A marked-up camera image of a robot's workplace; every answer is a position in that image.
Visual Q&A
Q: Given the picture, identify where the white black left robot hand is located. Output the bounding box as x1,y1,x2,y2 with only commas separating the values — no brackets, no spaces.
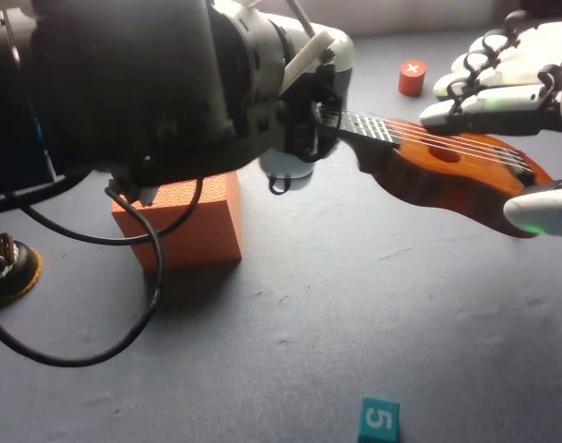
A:
257,13,355,179

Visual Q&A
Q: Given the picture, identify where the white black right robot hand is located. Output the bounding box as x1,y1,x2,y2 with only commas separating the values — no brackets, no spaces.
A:
418,11,562,237

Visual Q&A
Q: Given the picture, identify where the small brown wooden ukulele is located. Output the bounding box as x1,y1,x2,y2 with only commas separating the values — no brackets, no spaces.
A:
315,103,554,239

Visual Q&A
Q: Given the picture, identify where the red cylinder block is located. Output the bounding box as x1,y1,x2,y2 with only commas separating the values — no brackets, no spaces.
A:
398,59,428,98

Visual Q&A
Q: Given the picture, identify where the orange foam block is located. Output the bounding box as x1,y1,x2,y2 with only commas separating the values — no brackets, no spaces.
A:
110,170,243,273

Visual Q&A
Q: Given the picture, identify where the teal number five block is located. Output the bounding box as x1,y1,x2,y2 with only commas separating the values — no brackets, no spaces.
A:
356,396,401,443

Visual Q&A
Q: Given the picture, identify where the chocolate cake toy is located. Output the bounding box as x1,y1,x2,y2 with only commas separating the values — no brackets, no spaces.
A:
0,233,42,302

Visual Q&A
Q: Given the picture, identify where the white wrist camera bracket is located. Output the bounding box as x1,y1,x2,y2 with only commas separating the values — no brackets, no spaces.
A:
280,30,337,93

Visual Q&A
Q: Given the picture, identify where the black cord loop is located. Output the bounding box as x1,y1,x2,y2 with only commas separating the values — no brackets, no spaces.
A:
268,173,293,195

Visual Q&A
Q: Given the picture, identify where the thick black cable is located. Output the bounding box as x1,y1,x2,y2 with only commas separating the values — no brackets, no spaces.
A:
0,182,167,369

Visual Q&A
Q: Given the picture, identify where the thin black cable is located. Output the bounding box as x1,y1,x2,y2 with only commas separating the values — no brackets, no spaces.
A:
0,177,204,246

